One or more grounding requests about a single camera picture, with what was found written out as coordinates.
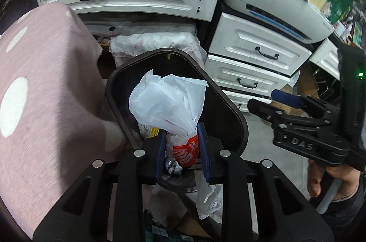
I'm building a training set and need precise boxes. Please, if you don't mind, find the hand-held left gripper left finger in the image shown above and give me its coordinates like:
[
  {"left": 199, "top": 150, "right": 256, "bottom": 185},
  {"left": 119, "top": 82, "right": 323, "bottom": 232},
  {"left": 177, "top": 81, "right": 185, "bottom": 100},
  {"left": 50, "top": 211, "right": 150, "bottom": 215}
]
[{"left": 33, "top": 130, "right": 168, "bottom": 242}]

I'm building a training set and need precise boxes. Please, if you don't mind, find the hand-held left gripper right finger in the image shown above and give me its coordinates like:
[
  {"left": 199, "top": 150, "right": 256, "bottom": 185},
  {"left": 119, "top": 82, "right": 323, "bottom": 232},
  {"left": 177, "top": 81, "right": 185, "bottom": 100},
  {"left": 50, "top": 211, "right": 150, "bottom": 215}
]
[{"left": 197, "top": 122, "right": 335, "bottom": 242}]

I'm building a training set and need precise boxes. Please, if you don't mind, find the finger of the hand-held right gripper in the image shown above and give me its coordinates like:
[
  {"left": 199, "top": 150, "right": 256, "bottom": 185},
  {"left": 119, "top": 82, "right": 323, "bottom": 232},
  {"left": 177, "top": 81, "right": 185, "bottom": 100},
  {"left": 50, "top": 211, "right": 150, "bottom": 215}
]
[
  {"left": 271, "top": 89, "right": 340, "bottom": 118},
  {"left": 247, "top": 98, "right": 329, "bottom": 127}
]

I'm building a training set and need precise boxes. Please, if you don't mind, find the white bag orange print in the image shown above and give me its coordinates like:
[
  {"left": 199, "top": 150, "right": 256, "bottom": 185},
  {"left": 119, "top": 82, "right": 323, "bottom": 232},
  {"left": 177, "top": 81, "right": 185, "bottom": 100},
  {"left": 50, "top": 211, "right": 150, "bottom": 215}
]
[{"left": 129, "top": 69, "right": 223, "bottom": 220}]

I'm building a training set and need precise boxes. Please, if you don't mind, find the dark brown trash bin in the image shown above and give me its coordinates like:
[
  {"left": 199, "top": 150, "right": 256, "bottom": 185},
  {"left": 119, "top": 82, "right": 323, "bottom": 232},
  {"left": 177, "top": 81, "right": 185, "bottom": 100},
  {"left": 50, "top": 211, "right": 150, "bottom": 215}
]
[{"left": 105, "top": 48, "right": 249, "bottom": 194}]

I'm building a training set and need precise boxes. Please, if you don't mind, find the person's right forearm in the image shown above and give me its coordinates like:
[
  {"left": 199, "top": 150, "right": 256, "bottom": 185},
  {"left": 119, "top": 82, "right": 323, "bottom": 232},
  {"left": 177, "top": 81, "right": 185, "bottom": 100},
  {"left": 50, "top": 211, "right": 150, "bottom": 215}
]
[{"left": 323, "top": 182, "right": 366, "bottom": 237}]

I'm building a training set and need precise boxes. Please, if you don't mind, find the person's right hand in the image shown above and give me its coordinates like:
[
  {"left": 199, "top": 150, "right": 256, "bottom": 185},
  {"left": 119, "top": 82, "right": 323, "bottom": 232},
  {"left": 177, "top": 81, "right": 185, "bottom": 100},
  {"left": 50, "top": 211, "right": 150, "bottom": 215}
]
[{"left": 307, "top": 158, "right": 362, "bottom": 202}]

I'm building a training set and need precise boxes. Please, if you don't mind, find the small white desk drawer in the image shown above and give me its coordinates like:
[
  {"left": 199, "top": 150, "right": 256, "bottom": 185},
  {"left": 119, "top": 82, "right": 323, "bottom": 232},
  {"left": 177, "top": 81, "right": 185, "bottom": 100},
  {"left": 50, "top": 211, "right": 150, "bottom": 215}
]
[{"left": 309, "top": 37, "right": 344, "bottom": 81}]

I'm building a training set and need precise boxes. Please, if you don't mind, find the white drawer cabinet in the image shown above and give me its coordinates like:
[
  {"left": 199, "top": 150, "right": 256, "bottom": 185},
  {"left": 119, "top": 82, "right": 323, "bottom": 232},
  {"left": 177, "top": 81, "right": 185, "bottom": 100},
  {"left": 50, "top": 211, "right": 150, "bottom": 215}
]
[{"left": 204, "top": 12, "right": 312, "bottom": 114}]

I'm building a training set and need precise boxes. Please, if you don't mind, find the checkered seat cushion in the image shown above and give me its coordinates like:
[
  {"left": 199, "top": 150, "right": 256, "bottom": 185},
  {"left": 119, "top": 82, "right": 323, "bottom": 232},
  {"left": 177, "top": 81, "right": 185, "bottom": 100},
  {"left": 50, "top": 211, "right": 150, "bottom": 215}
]
[{"left": 143, "top": 209, "right": 183, "bottom": 242}]

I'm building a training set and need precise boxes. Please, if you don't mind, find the white lace cloth bundle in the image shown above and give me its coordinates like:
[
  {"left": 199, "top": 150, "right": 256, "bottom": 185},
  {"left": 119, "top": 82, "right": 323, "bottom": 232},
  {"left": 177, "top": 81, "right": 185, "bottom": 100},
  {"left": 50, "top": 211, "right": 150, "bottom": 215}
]
[{"left": 109, "top": 24, "right": 208, "bottom": 68}]

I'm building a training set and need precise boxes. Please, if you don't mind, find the pink polka dot tablecloth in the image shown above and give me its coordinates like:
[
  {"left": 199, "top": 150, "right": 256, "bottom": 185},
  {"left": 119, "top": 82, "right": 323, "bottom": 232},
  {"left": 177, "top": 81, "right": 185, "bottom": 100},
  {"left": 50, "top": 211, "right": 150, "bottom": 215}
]
[{"left": 0, "top": 3, "right": 126, "bottom": 231}]

